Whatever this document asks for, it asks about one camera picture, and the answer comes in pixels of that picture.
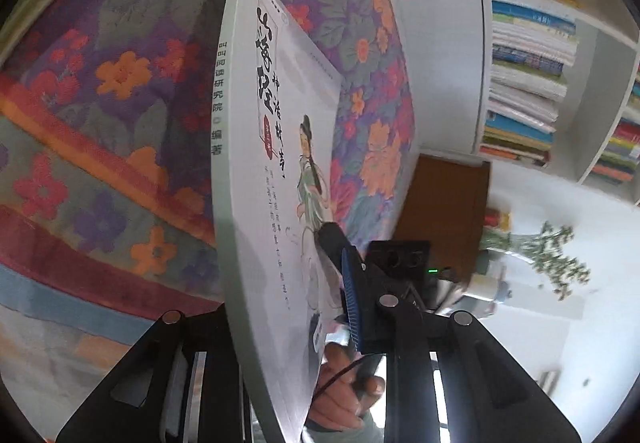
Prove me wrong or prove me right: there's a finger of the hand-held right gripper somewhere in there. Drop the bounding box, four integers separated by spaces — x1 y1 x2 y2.
316 221 352 274

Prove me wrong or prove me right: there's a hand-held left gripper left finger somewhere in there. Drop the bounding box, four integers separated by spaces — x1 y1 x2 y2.
55 305 263 443

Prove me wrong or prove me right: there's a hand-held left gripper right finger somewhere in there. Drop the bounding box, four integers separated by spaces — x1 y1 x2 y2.
341 245 583 443

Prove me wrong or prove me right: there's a white book with robed figure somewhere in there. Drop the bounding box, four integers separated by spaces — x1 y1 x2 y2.
210 0 346 443

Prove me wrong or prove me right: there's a person's right forearm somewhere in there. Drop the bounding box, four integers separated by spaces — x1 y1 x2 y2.
302 415 386 443

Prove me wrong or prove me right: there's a row of blue white books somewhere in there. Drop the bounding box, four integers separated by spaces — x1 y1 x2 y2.
477 0 581 168

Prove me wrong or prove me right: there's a row of thin mixed books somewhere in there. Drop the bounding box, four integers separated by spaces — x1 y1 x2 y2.
585 60 640 186

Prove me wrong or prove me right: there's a person's right hand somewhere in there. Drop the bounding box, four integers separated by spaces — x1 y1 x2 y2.
305 342 387 432

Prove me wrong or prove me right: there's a brown wooden nightstand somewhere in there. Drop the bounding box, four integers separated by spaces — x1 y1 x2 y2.
395 153 494 285

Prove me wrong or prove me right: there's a red yellow toy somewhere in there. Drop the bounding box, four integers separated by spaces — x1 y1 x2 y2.
482 209 514 232

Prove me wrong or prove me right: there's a green plant in glass vase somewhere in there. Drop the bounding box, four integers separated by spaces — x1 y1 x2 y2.
477 222 594 302

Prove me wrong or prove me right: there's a white bookshelf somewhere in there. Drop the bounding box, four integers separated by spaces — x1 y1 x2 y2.
370 0 640 204

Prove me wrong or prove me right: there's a floral blanket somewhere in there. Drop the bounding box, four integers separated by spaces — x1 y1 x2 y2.
0 0 419 443

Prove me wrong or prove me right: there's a black cable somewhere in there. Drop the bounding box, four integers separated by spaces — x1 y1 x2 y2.
314 354 381 396

